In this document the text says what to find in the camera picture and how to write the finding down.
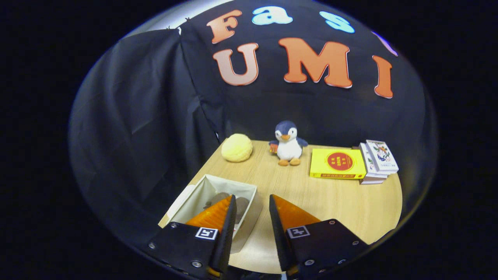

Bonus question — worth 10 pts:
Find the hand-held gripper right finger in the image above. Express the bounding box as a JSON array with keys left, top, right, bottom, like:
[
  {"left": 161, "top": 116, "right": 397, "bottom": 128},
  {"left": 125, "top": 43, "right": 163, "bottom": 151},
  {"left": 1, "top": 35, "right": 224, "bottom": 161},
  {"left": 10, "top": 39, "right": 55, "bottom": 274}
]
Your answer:
[{"left": 269, "top": 194, "right": 370, "bottom": 277}]

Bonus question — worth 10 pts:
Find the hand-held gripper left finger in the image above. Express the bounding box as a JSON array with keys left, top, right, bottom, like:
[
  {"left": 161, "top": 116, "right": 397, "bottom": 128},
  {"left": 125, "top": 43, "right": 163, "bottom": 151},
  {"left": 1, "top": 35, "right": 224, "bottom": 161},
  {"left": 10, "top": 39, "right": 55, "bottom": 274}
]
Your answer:
[{"left": 147, "top": 194, "right": 237, "bottom": 279}]

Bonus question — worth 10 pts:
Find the yellow book with red circle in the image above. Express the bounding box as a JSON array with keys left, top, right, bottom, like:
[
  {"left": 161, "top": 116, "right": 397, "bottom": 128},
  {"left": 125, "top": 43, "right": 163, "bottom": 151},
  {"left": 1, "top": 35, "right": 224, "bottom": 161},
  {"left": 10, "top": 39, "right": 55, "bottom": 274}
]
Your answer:
[{"left": 310, "top": 148, "right": 367, "bottom": 180}]

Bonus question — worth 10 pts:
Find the black backdrop cloth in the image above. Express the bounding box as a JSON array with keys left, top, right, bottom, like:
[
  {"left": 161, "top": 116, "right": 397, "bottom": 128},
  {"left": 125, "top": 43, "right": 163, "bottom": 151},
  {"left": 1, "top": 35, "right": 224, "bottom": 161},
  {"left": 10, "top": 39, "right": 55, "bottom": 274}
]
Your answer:
[{"left": 69, "top": 0, "right": 438, "bottom": 249}]

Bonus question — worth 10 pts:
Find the cream fabric storage box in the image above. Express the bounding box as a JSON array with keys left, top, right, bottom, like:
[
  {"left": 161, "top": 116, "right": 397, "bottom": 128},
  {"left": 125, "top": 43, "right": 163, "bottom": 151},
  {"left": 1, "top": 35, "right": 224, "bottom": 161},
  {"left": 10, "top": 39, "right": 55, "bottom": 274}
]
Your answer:
[{"left": 158, "top": 174, "right": 263, "bottom": 254}]

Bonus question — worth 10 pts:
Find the row of black clips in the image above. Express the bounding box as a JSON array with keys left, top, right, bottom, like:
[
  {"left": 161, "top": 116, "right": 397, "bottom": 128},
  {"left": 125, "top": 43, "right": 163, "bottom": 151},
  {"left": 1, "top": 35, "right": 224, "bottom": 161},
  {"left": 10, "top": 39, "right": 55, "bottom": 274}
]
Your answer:
[{"left": 165, "top": 16, "right": 192, "bottom": 31}]

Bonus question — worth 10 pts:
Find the yellow round plush cushion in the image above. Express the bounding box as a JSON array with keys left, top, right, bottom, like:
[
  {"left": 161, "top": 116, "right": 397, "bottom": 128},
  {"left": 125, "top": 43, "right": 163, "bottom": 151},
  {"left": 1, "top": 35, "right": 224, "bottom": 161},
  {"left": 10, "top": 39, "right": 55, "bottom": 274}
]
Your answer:
[{"left": 221, "top": 133, "right": 253, "bottom": 163}]

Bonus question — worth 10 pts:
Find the blue and white penguin plush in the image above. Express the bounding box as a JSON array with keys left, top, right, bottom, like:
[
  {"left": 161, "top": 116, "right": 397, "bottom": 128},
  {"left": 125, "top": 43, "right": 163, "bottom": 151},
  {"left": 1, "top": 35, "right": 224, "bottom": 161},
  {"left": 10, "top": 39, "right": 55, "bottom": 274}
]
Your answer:
[{"left": 268, "top": 120, "right": 309, "bottom": 167}]

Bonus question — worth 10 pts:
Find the brown shoe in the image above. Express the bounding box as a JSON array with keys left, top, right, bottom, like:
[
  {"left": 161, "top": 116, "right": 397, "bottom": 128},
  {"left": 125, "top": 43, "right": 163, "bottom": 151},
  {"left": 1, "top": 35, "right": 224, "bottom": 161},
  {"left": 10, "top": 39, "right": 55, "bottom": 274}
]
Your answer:
[
  {"left": 205, "top": 192, "right": 231, "bottom": 210},
  {"left": 235, "top": 196, "right": 251, "bottom": 226}
]

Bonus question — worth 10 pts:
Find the white illustrated book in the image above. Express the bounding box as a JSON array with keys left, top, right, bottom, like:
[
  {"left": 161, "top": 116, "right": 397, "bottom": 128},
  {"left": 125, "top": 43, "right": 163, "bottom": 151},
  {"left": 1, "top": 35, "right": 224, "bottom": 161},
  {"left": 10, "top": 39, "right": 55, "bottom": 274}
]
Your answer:
[{"left": 366, "top": 140, "right": 399, "bottom": 175}]

